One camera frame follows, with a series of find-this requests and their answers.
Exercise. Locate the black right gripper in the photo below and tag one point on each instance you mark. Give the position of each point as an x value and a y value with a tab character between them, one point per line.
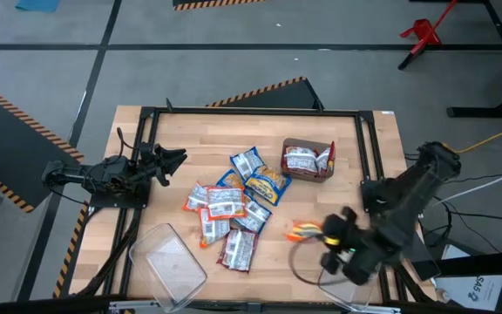
357	248

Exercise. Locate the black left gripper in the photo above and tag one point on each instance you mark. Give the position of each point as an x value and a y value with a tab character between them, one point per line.
153	168

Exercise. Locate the red Maruchan ramen pack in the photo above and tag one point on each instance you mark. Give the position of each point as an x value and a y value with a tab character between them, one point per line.
324	159
300	159
238	250

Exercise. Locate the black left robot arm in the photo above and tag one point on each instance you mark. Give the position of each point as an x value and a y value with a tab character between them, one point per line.
103	174

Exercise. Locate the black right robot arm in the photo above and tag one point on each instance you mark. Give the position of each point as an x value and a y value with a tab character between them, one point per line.
408	196

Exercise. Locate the smoky grey plastic bin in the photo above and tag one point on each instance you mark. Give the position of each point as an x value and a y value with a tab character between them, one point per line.
303	178

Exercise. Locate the black flat panel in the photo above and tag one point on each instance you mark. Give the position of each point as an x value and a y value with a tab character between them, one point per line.
425	261

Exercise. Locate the black mat with hazard stripes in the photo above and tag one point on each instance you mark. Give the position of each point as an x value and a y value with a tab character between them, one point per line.
216	3
11	144
286	98

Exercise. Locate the yellow-black hazard strip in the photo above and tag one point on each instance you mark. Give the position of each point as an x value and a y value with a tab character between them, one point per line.
70	253

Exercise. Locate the white printed cardboard box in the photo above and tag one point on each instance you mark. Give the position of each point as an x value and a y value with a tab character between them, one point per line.
473	292

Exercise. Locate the blue mat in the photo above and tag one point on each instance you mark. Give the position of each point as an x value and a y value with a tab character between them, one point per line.
37	5

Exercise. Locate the red metal stand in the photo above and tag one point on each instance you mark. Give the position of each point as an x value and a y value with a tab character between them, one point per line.
423	31

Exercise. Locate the black metal table frame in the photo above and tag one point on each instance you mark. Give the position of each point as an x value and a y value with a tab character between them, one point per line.
255	111

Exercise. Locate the silver aluminium rail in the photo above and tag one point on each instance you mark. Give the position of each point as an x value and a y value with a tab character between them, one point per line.
137	305

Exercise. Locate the black desk leg frame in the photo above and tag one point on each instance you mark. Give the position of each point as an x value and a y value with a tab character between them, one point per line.
486	112

